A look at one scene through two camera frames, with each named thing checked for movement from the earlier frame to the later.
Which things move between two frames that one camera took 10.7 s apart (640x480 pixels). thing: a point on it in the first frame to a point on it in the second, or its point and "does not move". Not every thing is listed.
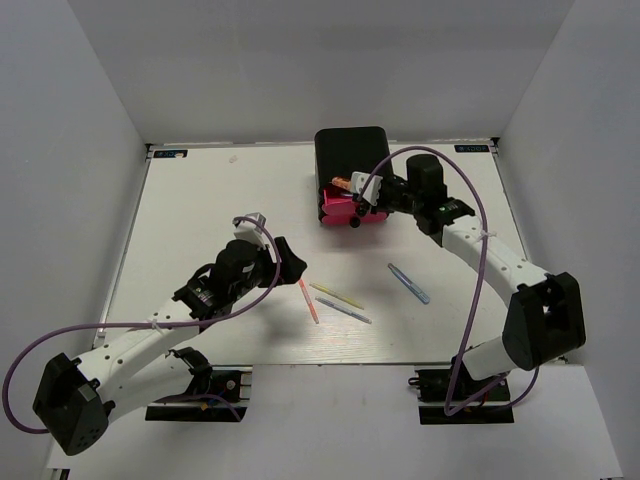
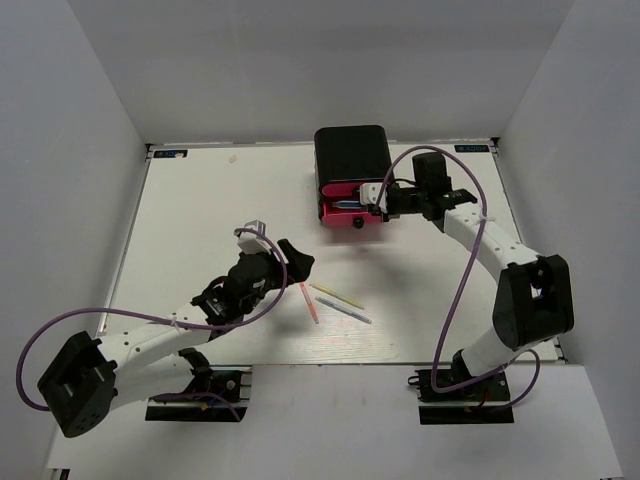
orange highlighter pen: (308, 300) does not move
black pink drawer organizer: (340, 151) does not move
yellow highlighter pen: (337, 295) does not move
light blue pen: (410, 285) to (347, 204)
